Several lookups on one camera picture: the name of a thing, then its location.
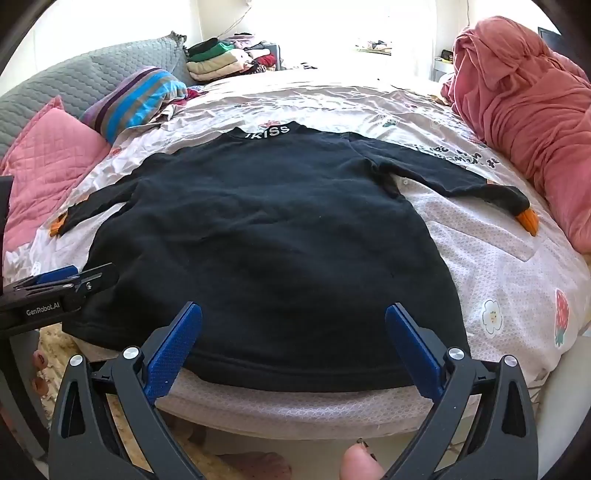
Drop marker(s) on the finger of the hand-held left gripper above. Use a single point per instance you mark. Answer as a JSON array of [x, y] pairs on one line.
[[57, 274], [94, 282]]

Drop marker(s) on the beige woven rug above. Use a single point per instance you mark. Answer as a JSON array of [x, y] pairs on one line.
[[55, 341]]

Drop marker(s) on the grey quilted pillow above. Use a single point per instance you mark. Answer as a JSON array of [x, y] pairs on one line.
[[69, 78]]

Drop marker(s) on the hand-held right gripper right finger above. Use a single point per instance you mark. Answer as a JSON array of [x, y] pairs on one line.
[[411, 341]]

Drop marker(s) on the white side table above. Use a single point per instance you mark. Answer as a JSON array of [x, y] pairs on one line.
[[444, 67]]

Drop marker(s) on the person's right hand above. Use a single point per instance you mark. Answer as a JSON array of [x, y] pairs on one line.
[[360, 464]]

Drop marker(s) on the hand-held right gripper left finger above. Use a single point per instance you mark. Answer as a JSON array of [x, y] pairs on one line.
[[178, 341]]

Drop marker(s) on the pink quilted pillow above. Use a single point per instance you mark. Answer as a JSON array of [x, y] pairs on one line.
[[46, 157]]

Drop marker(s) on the pile of folded clothes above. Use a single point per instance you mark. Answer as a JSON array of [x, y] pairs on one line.
[[221, 57]]

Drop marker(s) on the striped pillow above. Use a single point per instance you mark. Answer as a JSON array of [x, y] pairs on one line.
[[134, 99]]

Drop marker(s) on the magenta cloth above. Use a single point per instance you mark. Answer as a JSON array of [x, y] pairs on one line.
[[194, 92]]

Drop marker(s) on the person's foot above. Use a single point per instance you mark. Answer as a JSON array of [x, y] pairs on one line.
[[40, 364]]

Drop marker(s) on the clutter on window sill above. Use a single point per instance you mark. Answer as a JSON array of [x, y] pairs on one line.
[[374, 48]]

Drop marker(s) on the printed strawberry bed sheet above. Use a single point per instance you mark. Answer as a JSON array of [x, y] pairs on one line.
[[485, 277]]

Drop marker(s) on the black sweater with orange cuffs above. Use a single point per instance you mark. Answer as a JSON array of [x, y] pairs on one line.
[[258, 230]]

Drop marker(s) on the pink bundled blanket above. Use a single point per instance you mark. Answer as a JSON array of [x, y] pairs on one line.
[[521, 106]]

